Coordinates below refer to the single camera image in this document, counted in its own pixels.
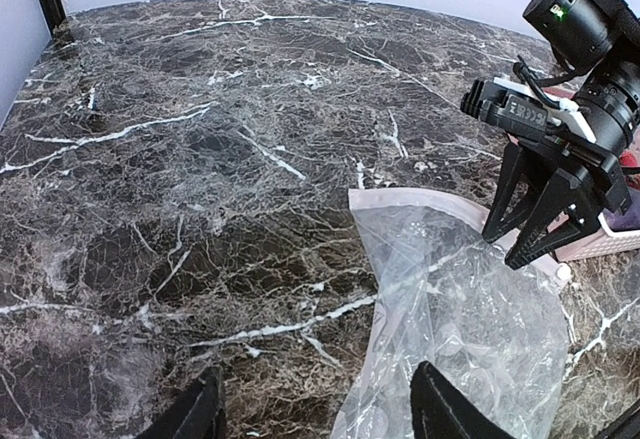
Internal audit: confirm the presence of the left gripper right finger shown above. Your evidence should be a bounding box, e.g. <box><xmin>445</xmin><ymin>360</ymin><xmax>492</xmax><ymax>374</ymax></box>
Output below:
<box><xmin>410</xmin><ymin>361</ymin><xmax>510</xmax><ymax>439</ymax></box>

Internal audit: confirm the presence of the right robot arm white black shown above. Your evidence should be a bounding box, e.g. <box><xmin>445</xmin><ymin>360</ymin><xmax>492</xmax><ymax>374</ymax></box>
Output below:
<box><xmin>461</xmin><ymin>0</ymin><xmax>639</xmax><ymax>269</ymax></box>

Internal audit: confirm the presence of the purple eggplant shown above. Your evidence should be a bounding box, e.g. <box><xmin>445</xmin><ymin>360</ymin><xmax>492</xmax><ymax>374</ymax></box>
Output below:
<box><xmin>603</xmin><ymin>209</ymin><xmax>639</xmax><ymax>233</ymax></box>

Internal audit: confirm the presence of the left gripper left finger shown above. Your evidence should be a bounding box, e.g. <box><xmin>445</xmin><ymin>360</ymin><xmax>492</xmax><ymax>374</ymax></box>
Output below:
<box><xmin>137</xmin><ymin>366</ymin><xmax>226</xmax><ymax>439</ymax></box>

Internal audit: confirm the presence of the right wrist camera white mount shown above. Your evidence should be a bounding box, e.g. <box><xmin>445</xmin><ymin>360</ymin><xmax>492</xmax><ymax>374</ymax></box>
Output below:
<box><xmin>460</xmin><ymin>77</ymin><xmax>596</xmax><ymax>143</ymax></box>

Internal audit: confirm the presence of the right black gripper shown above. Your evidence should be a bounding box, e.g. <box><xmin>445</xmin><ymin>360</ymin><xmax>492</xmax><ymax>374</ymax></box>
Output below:
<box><xmin>482</xmin><ymin>131</ymin><xmax>630</xmax><ymax>269</ymax></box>

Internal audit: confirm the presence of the pink plastic basket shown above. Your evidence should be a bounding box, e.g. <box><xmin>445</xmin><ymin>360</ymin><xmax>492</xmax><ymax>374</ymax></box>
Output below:
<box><xmin>516</xmin><ymin>86</ymin><xmax>639</xmax><ymax>261</ymax></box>

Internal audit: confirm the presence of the clear zip top bag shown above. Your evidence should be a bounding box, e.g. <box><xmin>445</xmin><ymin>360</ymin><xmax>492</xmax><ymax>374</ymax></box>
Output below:
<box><xmin>332</xmin><ymin>188</ymin><xmax>571</xmax><ymax>438</ymax></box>

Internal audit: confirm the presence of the red lychee bunch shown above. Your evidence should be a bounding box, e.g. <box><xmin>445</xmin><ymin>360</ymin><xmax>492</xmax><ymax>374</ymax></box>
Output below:
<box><xmin>619</xmin><ymin>150</ymin><xmax>639</xmax><ymax>170</ymax></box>

